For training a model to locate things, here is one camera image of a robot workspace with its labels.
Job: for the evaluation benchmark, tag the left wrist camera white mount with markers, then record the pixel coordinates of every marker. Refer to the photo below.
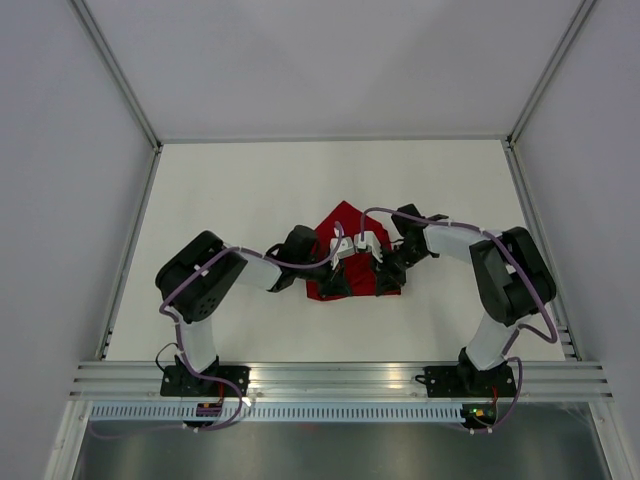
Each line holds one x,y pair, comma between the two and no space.
341,248

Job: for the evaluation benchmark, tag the left aluminium frame post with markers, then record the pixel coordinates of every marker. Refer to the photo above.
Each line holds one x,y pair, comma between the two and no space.
94,33

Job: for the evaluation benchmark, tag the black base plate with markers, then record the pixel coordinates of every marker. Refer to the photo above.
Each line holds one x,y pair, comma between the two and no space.
456,382
178,382

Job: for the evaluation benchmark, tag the red cloth napkin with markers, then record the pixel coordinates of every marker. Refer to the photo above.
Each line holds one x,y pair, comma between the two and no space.
356,276

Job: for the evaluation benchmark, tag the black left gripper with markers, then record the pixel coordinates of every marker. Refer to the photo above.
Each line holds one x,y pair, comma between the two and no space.
335,283

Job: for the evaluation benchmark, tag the aluminium mounting rail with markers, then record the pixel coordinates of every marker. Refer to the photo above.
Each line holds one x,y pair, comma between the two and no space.
543,381

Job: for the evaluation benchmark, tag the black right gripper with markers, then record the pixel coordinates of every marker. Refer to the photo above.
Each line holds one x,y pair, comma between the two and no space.
386,279

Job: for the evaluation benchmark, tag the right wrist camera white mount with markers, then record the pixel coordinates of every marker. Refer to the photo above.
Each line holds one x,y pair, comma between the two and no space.
367,242

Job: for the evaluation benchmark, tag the slotted cable duct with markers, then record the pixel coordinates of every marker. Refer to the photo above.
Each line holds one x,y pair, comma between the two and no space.
305,412

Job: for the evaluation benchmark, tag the right aluminium frame post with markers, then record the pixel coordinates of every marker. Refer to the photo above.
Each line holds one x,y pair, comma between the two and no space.
560,52

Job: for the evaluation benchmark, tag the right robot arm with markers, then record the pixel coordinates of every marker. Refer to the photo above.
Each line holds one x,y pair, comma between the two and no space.
513,282

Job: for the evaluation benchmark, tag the aluminium frame post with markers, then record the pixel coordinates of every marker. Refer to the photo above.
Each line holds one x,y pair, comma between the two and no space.
94,33
560,52

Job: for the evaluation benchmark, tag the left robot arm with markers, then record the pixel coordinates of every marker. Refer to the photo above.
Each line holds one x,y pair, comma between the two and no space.
195,281

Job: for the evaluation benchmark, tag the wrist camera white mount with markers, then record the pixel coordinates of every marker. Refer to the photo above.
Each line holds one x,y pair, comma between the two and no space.
341,248
367,242

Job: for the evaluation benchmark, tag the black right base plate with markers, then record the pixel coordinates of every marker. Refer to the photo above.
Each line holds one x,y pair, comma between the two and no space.
456,382

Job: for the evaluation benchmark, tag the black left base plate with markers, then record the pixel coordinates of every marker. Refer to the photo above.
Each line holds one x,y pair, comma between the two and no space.
178,382

